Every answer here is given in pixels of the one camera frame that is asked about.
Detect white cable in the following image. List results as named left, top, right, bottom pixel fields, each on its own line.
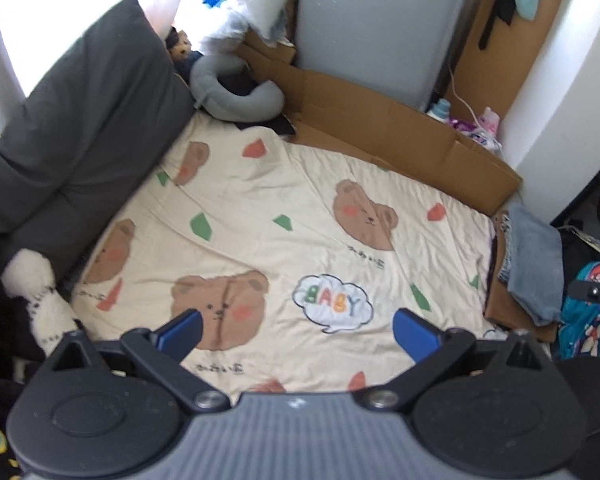
left=447, top=62, right=506, bottom=156

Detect purple white detergent pouch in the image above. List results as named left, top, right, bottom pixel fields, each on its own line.
left=450, top=117, right=501, bottom=151

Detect white fluffy stitched cloth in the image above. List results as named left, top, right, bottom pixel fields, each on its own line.
left=1, top=249, right=81, bottom=358

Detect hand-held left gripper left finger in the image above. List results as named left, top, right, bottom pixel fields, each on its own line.
left=47, top=309, right=231, bottom=413

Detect grey plastic-wrapped panel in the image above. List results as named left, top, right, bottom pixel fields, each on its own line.
left=295, top=0, right=476, bottom=113

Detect black fabric seat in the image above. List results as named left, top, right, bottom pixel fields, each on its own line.
left=555, top=357, right=600, bottom=441

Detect blue cap detergent bottle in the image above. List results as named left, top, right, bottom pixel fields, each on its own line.
left=426, top=99, right=453, bottom=123

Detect pink bottle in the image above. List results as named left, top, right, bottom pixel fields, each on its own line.
left=480, top=107, right=501, bottom=141

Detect dark grey pillow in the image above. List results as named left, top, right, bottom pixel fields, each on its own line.
left=0, top=0, right=196, bottom=281

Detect cream bear print blanket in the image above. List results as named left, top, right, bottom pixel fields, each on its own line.
left=70, top=110, right=511, bottom=396

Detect folded cardboard sheet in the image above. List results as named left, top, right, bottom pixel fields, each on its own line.
left=235, top=27, right=523, bottom=216

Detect black clothing pile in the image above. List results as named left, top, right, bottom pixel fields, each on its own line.
left=550, top=175, right=600, bottom=281

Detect brown folded cloth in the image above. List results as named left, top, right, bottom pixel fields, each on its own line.
left=484, top=217, right=561, bottom=343

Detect teal cartoon print cloth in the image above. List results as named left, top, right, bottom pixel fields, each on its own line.
left=557, top=260, right=600, bottom=361

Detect black strap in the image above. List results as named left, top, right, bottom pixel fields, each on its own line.
left=479, top=0, right=523, bottom=52

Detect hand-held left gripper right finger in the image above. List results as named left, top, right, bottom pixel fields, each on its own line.
left=360, top=308, right=553, bottom=413

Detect upright cardboard box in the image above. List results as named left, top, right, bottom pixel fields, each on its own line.
left=450, top=0, right=576, bottom=133

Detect grey neck pillow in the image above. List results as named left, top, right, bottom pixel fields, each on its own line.
left=189, top=52, right=286, bottom=122

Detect light blue denim pants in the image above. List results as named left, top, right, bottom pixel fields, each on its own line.
left=497, top=202, right=566, bottom=327

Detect brown teddy bear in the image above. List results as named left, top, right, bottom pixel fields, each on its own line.
left=165, top=27, right=203, bottom=76

